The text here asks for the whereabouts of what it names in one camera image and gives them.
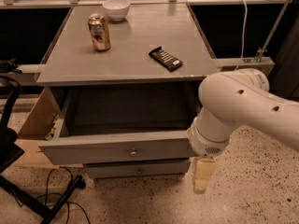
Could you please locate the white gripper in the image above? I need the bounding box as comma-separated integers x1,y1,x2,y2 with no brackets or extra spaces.
186,127,229,194

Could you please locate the grey top drawer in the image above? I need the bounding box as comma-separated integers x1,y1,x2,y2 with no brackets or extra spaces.
40,85,196,165

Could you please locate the grey drawer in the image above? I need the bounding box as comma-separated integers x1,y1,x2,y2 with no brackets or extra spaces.
40,85,196,165
84,159,191,179

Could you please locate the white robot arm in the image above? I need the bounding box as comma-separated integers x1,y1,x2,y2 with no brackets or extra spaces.
186,68,299,194

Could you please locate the grey bottom drawer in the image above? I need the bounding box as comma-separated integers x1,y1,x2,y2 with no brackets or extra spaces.
84,159,191,179

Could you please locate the grey drawer cabinet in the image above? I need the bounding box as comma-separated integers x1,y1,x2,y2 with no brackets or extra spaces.
36,3,219,179

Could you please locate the dark chocolate bar wrapper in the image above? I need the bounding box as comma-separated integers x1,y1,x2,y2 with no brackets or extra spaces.
149,47,183,72

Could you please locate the metal diagonal brace rod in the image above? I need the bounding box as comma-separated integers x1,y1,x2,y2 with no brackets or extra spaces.
253,0,292,63

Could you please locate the brown cardboard box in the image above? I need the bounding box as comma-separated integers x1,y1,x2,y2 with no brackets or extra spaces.
14,88,60,169

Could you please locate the gold soda can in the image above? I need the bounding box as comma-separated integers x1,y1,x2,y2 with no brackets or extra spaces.
88,13,110,51

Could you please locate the white ceramic bowl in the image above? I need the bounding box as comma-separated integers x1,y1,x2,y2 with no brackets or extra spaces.
103,0,131,21

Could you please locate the black chair stand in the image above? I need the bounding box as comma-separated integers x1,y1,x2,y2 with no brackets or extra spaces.
0,75,86,224

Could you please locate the black floor cable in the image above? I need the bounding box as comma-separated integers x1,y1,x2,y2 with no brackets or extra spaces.
8,165,92,224

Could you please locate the white cable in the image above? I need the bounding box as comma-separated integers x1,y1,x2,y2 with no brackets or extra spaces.
233,0,249,71

